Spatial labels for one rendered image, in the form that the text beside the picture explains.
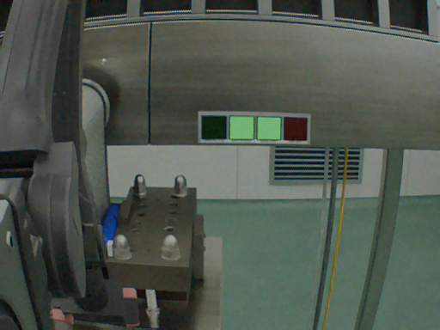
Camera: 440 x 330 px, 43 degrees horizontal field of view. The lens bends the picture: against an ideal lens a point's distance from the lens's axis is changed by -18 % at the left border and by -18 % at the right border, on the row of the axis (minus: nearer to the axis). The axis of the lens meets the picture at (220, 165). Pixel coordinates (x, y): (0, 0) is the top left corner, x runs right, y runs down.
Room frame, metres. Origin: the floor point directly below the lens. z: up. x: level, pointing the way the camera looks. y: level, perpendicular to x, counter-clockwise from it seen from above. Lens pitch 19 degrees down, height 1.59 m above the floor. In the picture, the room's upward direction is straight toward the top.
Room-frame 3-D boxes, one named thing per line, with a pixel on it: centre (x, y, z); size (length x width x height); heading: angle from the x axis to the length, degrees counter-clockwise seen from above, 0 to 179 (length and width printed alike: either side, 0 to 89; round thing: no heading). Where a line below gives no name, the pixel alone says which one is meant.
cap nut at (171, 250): (1.08, 0.09, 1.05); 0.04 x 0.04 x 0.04
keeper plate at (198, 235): (1.26, 0.04, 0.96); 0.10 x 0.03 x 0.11; 0
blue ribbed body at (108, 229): (1.20, 0.23, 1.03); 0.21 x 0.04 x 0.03; 0
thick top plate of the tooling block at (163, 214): (1.24, 0.13, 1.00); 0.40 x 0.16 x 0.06; 0
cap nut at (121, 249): (1.07, 0.19, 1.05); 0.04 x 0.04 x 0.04
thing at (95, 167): (1.20, 0.25, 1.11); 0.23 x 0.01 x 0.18; 0
